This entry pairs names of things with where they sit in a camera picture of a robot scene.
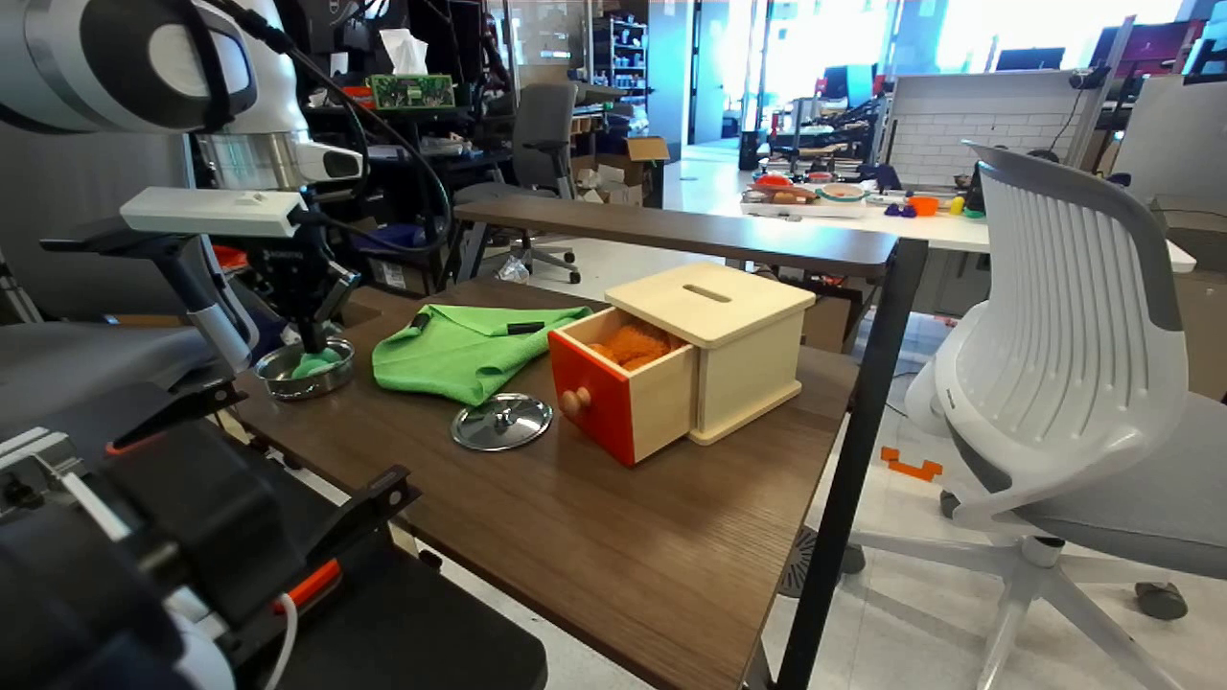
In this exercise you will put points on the gray office chair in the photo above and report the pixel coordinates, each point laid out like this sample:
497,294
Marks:
77,371

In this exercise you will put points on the white panel board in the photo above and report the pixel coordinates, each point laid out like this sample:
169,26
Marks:
970,130

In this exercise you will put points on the green box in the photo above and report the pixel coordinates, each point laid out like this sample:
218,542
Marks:
411,91

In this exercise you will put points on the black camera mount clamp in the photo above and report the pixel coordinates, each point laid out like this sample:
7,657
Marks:
193,540

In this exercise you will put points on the green cloth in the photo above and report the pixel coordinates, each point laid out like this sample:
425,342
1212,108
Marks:
462,351

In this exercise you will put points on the steel pot lid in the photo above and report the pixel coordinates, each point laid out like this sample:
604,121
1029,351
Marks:
501,423

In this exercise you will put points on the long brown table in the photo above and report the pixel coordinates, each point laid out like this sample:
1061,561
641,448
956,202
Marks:
664,228

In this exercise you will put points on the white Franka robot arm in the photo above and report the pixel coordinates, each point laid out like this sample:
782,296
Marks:
117,59

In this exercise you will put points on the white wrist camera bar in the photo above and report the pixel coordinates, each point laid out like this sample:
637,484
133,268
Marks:
211,213

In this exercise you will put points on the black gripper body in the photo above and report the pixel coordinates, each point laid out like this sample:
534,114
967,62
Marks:
313,262

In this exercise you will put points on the red front wooden drawer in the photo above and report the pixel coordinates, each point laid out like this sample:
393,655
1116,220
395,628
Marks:
596,397

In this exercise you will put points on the orange plastic bracket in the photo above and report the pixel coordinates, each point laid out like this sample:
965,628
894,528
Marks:
909,464

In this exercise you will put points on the gray swivel chair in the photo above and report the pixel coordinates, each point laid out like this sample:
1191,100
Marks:
543,130

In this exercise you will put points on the green plush toy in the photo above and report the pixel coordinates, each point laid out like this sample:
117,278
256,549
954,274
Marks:
313,371

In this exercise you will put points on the black shelf rack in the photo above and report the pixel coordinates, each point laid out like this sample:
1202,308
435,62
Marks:
425,167

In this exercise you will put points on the wooden coin box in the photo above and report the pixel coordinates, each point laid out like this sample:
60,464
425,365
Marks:
754,357

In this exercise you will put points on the white table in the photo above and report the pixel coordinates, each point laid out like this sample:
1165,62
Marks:
954,232

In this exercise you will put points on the white office chair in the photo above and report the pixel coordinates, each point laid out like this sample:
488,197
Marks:
1061,346

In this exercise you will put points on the black table leg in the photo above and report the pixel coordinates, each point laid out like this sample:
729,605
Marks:
857,448

